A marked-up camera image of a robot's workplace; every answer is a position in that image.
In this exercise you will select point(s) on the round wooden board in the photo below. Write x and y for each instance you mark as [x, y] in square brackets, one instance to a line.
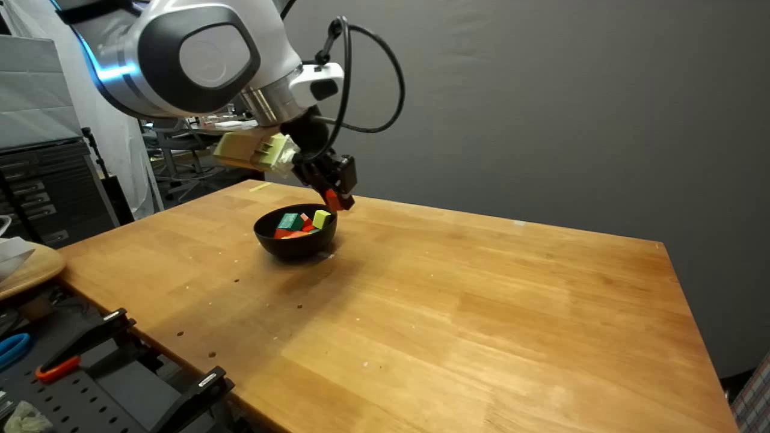
[41, 264]

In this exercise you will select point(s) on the black drawer cabinet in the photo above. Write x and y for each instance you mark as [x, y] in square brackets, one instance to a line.
[52, 193]

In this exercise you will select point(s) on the black clamp front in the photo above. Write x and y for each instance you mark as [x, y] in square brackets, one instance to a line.
[193, 403]

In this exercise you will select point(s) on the red cube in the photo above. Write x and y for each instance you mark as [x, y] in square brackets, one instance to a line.
[307, 221]

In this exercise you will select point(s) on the yellow cube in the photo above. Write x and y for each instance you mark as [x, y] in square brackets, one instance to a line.
[321, 217]

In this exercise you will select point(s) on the white cloth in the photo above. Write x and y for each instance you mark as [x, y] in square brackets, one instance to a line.
[12, 255]

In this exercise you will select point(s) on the black pegboard tool tray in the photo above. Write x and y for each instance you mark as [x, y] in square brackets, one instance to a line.
[123, 385]

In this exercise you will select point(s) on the red handled clamp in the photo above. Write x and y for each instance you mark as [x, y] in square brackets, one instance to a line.
[67, 357]

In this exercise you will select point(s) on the orange hexagonal block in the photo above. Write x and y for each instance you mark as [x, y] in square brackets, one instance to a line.
[332, 199]

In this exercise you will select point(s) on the green block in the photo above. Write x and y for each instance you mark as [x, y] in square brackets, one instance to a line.
[289, 221]

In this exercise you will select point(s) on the black bowl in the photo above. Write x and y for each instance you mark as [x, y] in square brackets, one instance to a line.
[302, 249]

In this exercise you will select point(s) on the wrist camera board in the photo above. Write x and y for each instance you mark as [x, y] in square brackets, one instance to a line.
[255, 150]

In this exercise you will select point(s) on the blue handled scissors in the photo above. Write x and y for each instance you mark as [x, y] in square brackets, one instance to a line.
[12, 350]

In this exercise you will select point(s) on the red triangular prism block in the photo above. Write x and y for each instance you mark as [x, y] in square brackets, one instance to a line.
[292, 234]

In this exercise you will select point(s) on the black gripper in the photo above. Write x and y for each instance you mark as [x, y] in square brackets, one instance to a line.
[318, 163]

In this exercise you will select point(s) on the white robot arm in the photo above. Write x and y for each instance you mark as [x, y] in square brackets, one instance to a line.
[176, 59]

